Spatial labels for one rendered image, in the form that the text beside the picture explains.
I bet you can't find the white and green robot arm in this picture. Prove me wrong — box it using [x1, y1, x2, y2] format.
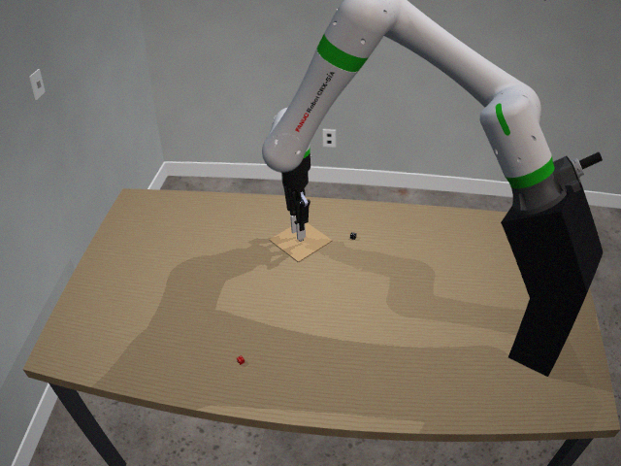
[262, 0, 602, 216]

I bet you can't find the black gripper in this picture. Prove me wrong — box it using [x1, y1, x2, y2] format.
[282, 173, 311, 240]

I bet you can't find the tan flat mat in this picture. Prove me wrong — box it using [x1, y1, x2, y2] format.
[270, 223, 332, 262]

